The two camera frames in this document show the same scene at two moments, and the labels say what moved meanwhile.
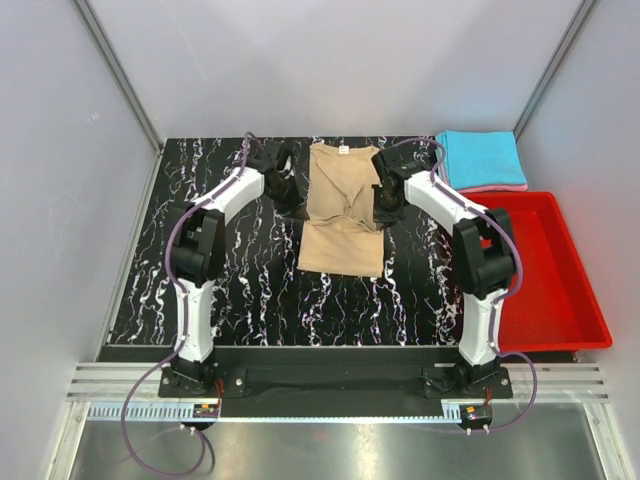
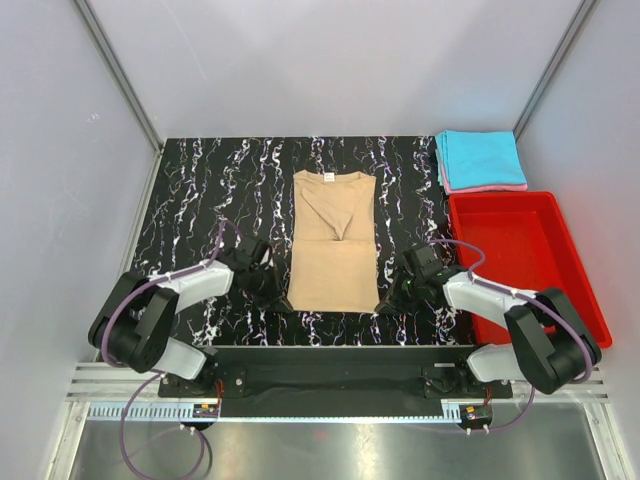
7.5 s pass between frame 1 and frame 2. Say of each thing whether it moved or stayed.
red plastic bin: stayed
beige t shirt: moved
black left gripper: moved
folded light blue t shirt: stayed
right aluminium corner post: stayed
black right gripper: moved
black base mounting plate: stayed
